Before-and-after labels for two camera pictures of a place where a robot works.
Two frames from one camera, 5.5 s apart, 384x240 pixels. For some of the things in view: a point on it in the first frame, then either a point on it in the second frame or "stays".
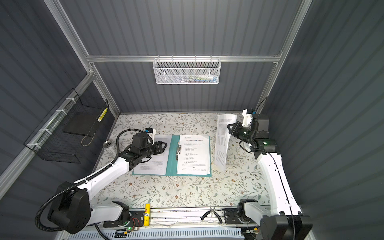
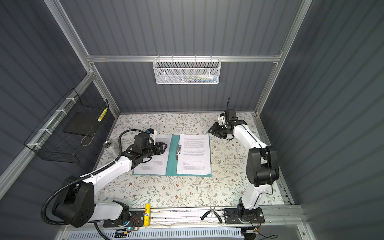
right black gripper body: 242,133 to 220,131
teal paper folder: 172,168 stays
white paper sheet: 222,136 to 194,158
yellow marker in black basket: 103,114 stays
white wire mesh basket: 183,71 stays
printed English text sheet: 157,165 stays
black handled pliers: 212,210 stays
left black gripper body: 151,150 stays
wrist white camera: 247,114 to 222,120
